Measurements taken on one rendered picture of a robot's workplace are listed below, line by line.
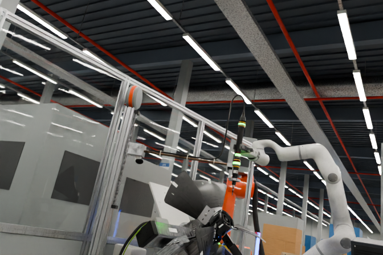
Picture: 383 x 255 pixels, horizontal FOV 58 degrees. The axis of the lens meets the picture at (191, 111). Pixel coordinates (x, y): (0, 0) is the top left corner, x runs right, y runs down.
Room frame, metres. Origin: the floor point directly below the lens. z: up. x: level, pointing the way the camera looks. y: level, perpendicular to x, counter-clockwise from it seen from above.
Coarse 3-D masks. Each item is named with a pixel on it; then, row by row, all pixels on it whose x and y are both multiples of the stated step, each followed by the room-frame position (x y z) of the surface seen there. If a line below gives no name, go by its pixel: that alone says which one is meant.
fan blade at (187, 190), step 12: (180, 180) 1.91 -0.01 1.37; (192, 180) 1.95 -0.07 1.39; (168, 192) 1.86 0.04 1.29; (180, 192) 1.90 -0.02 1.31; (192, 192) 1.93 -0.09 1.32; (168, 204) 1.86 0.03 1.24; (180, 204) 1.90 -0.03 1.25; (192, 204) 1.93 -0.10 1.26; (204, 204) 1.95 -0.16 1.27; (192, 216) 1.94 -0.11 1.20
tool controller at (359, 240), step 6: (354, 240) 1.88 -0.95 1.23; (360, 240) 1.87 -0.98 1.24; (366, 240) 1.87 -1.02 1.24; (372, 240) 1.87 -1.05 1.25; (378, 240) 1.87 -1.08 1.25; (354, 246) 1.87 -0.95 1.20; (360, 246) 1.85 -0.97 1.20; (366, 246) 1.83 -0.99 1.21; (372, 246) 1.81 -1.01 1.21; (378, 246) 1.79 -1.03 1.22; (354, 252) 1.88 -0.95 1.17; (360, 252) 1.85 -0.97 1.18; (366, 252) 1.83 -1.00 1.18; (372, 252) 1.81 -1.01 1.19; (378, 252) 1.79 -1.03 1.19
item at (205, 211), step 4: (204, 208) 1.96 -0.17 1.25; (208, 208) 1.97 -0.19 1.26; (204, 212) 1.96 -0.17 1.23; (208, 212) 1.97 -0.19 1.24; (212, 212) 1.98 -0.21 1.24; (200, 216) 1.96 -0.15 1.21; (204, 216) 1.97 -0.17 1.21; (208, 216) 1.97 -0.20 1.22; (200, 220) 1.96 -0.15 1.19; (204, 220) 1.97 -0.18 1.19; (208, 220) 1.97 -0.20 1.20; (204, 224) 1.97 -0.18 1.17
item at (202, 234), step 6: (198, 228) 1.71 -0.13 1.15; (204, 228) 1.76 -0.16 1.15; (210, 228) 1.82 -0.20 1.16; (198, 234) 1.70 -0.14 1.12; (204, 234) 1.75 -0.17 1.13; (210, 234) 1.82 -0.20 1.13; (198, 240) 1.69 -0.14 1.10; (204, 240) 1.74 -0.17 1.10; (210, 240) 1.83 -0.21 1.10; (198, 246) 1.69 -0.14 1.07; (204, 246) 1.74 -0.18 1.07; (210, 246) 1.86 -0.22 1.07; (204, 252) 1.74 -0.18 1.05
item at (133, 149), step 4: (128, 144) 2.15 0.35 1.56; (132, 144) 2.14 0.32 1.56; (136, 144) 2.13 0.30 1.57; (140, 144) 2.13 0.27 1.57; (128, 148) 2.15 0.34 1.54; (132, 148) 2.13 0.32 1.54; (136, 148) 2.13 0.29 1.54; (140, 148) 2.13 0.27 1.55; (144, 148) 2.15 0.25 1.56; (128, 152) 2.14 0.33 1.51; (132, 152) 2.13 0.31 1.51; (136, 152) 2.13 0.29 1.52; (140, 152) 2.13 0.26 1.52; (128, 156) 2.19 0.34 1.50
